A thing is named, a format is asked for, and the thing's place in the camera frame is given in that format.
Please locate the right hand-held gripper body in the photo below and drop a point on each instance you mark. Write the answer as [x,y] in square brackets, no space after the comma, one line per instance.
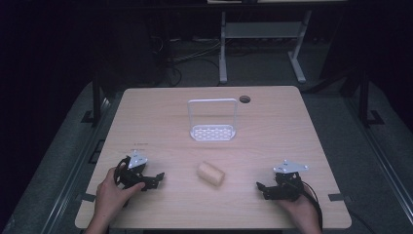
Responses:
[290,182]

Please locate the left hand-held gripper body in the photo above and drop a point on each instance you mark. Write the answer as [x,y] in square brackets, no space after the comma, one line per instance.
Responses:
[135,161]

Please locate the person's right hand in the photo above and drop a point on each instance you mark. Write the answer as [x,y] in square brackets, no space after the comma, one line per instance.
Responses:
[303,213]

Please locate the person's left hand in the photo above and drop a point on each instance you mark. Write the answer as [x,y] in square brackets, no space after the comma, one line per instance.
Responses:
[110,198]

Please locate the grey tape strip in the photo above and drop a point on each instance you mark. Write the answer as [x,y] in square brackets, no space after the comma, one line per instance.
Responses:
[87,197]
[336,197]

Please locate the pale bread roll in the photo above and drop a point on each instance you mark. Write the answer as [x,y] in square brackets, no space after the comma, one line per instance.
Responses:
[211,174]

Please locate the dark round table grommet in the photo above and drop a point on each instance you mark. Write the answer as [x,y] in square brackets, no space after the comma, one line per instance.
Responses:
[244,99]

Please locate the aluminium floor rail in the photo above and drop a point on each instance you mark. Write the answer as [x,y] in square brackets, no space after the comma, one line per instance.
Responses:
[74,169]
[381,162]

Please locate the black metal post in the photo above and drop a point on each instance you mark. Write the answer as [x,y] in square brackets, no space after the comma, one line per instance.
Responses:
[363,97]
[96,97]

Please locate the white metal stand frame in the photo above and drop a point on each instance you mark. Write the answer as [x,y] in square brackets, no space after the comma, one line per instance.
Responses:
[261,30]

